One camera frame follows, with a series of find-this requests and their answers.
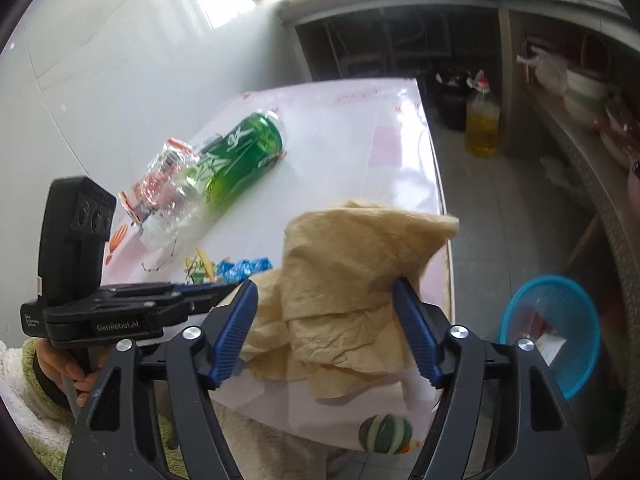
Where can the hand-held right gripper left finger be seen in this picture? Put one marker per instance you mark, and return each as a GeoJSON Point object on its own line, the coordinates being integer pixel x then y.
{"type": "Point", "coordinates": [235, 330]}

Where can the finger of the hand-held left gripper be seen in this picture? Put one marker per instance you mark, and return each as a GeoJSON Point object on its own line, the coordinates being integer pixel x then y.
{"type": "Point", "coordinates": [150, 288]}
{"type": "Point", "coordinates": [190, 305]}

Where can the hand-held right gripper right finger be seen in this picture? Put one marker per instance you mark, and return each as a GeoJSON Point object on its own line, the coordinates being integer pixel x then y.
{"type": "Point", "coordinates": [415, 330]}

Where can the yellow green candy wrapper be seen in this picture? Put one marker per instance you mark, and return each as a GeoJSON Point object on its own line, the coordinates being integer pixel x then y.
{"type": "Point", "coordinates": [200, 267]}

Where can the blue candy wrapper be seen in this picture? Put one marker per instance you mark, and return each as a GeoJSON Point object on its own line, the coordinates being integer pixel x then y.
{"type": "Point", "coordinates": [245, 267]}

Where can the tan paper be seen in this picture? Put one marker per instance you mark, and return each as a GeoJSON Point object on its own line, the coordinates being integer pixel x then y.
{"type": "Point", "coordinates": [350, 270]}

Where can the blue plastic mesh basket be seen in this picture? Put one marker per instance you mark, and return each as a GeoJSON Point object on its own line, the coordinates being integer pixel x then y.
{"type": "Point", "coordinates": [575, 360]}

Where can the person's left forearm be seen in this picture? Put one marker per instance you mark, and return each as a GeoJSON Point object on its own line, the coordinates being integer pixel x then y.
{"type": "Point", "coordinates": [25, 410]}

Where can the person's left hand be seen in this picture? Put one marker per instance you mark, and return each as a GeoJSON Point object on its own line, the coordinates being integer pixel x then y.
{"type": "Point", "coordinates": [55, 362]}

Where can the crushed clear plastic bottle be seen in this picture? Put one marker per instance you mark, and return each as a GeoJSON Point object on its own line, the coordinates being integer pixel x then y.
{"type": "Point", "coordinates": [165, 195]}

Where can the green plastic bottle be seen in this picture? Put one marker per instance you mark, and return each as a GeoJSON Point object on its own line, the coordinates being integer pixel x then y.
{"type": "Point", "coordinates": [245, 160]}

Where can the yellow cooking oil bottle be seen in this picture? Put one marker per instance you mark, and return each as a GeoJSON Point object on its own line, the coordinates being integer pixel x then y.
{"type": "Point", "coordinates": [482, 130]}

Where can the pink printed table cover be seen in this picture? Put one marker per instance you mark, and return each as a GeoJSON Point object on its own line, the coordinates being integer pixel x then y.
{"type": "Point", "coordinates": [350, 125]}

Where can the black bucket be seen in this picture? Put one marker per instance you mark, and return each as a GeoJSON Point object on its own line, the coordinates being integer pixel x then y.
{"type": "Point", "coordinates": [450, 105]}

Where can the white plastic bag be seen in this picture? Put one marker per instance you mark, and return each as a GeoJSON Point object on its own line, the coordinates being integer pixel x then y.
{"type": "Point", "coordinates": [550, 75]}

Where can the stack of white bowls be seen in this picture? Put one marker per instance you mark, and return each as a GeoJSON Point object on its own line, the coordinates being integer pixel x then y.
{"type": "Point", "coordinates": [585, 95]}

